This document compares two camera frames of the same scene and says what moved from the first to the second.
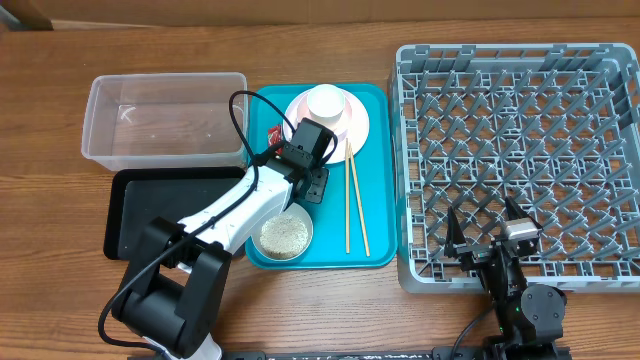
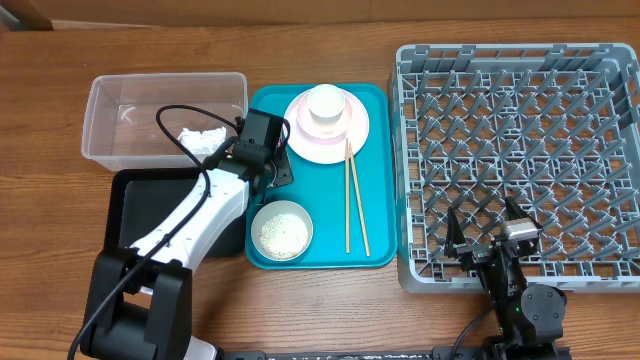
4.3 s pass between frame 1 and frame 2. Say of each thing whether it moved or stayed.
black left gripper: moved
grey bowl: stayed
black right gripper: stayed
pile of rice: stayed
